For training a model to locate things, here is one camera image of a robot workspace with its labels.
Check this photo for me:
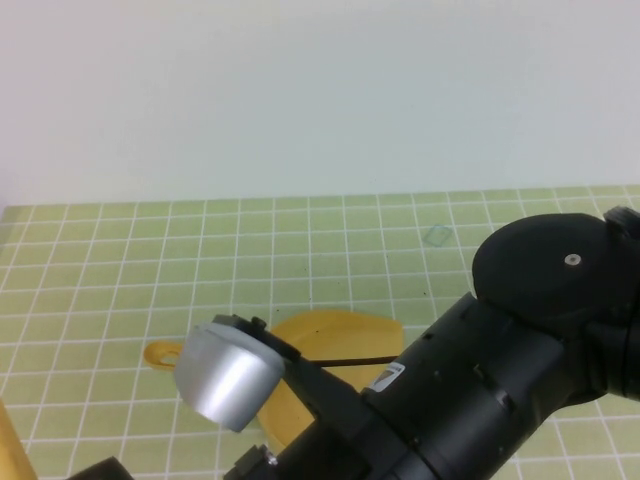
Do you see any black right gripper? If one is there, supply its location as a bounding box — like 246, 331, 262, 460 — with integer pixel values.
219, 434, 321, 480

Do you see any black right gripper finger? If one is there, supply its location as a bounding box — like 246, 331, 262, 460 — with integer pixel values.
74, 455, 131, 480

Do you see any yellow plastic dustpan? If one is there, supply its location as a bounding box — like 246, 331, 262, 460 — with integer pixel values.
143, 309, 404, 451

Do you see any green checked table cover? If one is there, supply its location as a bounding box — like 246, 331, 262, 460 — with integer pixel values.
0, 184, 640, 480

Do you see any small clear tape piece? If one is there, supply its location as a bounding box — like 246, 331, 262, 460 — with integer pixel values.
424, 224, 451, 248

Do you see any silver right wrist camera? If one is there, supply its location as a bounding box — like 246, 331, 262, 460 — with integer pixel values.
174, 322, 287, 432

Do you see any black right camera cable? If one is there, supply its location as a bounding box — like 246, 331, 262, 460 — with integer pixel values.
319, 354, 399, 369

